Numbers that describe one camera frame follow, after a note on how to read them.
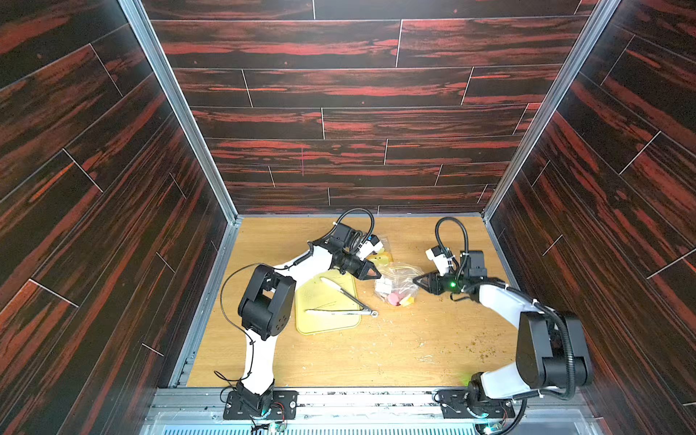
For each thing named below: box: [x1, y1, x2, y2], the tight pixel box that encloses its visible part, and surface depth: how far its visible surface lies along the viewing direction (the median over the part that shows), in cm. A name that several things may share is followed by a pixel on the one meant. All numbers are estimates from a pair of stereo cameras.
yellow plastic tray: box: [295, 270, 363, 335], surface depth 95 cm
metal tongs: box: [305, 277, 379, 318], surface depth 91 cm
